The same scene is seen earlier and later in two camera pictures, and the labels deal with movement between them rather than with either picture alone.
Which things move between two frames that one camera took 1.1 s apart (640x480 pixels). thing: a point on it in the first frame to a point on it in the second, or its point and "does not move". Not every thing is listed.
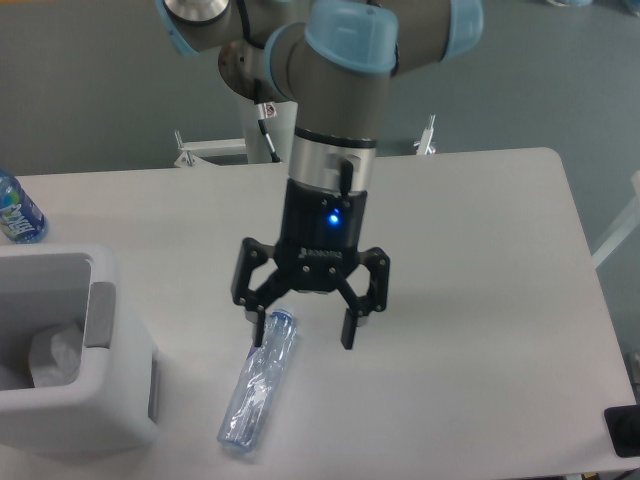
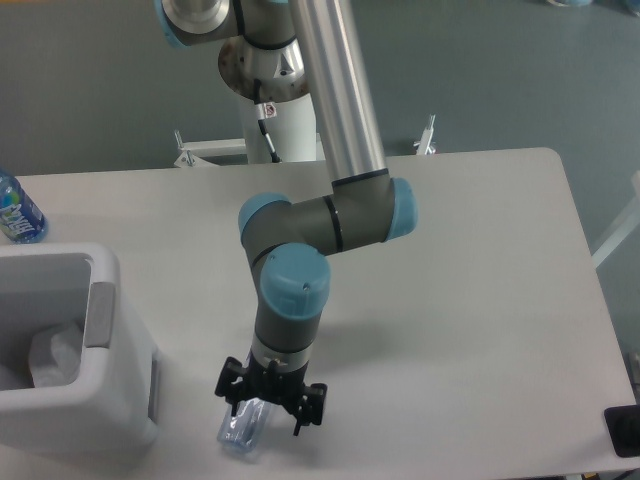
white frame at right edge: x=628 y=225 does not move
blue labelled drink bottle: x=21 y=221 does not move
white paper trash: x=55 y=356 does not move
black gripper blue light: x=320 y=234 to x=235 y=385
